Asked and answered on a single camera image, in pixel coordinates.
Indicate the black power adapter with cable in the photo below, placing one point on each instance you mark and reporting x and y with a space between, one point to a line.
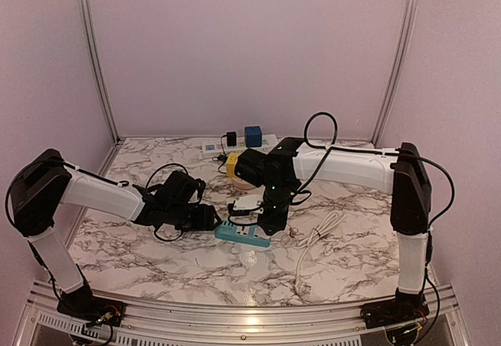
228 140

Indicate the left aluminium frame post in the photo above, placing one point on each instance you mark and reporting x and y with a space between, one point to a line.
98 75

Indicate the aluminium front rail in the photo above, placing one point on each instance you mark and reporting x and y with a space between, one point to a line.
156 322

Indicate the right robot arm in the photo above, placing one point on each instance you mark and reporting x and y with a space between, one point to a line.
286 171

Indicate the aluminium frame post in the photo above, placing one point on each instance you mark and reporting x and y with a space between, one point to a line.
98 75
402 47

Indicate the pink round power socket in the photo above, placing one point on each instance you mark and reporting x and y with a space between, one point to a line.
241 184

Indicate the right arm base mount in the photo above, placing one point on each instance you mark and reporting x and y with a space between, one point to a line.
399 309

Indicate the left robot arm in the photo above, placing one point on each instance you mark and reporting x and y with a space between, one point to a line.
37 190

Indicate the teal power strip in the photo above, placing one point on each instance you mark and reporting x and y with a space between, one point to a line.
249 235

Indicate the yellow cube power socket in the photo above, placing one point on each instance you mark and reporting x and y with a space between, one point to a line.
231 163

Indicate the white multicolour power strip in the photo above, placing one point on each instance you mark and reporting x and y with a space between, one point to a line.
212 147

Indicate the blue cube power socket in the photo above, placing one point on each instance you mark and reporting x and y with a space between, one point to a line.
253 136

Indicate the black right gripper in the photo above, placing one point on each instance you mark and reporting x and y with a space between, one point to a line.
277 222

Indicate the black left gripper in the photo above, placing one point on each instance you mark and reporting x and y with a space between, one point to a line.
206 220

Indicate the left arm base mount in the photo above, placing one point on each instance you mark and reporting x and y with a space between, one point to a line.
83 304

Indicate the right aluminium frame post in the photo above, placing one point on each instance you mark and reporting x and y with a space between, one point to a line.
402 47

